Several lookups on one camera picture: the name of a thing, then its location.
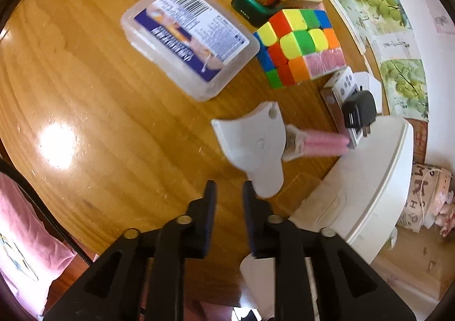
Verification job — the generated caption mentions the white plastic storage box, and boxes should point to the white plastic storage box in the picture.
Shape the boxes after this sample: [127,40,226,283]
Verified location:
[290,116,413,262]

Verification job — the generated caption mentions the white tape measure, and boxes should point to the white tape measure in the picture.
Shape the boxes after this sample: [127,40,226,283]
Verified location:
[210,102,286,199]

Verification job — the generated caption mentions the clear dental floss box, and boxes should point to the clear dental floss box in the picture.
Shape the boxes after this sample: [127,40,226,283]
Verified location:
[120,0,260,102]

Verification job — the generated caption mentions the multicolour puzzle cube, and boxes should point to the multicolour puzzle cube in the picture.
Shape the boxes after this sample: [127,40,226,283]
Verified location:
[254,9,346,89]

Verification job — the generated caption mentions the black power adapter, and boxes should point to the black power adapter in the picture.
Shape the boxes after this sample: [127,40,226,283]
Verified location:
[342,90,377,137]

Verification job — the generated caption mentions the patterned tote bag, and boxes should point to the patterned tote bag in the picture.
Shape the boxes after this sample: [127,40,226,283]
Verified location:
[397,162,454,236]

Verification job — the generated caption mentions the white dotted box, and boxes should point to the white dotted box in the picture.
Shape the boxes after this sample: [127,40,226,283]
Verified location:
[322,66,359,101]

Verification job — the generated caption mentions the small white box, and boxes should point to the small white box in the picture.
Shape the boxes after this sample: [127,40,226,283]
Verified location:
[353,72,382,115]

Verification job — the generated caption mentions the brown cardboard piece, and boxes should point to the brown cardboard piece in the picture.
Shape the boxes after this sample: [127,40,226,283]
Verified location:
[406,118,428,163]

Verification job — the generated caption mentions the grape poster sheet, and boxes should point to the grape poster sheet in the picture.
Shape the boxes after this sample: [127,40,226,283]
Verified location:
[337,0,429,122]

